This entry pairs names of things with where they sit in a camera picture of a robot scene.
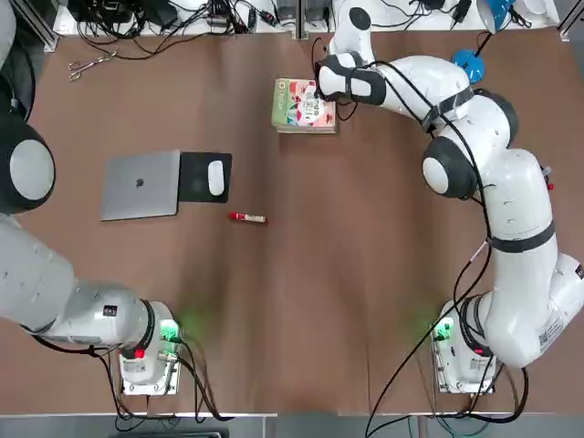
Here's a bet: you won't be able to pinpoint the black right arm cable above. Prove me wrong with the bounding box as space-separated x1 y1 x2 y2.
364 58 531 428

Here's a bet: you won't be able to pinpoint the white computer mouse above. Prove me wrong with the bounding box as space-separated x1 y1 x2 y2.
206 160 226 197

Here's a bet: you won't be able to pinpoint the red and white marker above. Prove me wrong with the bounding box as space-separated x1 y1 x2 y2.
227 211 269 226

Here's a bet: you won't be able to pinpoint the colourful fruit drink book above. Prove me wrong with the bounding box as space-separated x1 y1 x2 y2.
270 78 338 130

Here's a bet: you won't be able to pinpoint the black mouse mat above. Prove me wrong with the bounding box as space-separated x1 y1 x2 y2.
176 151 234 203

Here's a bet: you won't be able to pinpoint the white book with blue band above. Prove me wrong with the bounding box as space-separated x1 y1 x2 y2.
276 100 340 136

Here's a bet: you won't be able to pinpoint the black equipment box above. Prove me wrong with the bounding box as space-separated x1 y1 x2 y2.
68 0 133 25

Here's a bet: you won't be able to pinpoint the grey laptop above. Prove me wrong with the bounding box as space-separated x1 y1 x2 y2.
99 149 183 224

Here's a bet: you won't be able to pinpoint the aluminium frame post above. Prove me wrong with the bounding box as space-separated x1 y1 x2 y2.
295 0 310 41

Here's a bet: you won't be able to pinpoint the silver scissors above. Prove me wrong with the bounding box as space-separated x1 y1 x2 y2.
68 48 120 83

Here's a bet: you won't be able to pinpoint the blue desk lamp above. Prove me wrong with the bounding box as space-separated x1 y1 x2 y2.
451 0 517 86

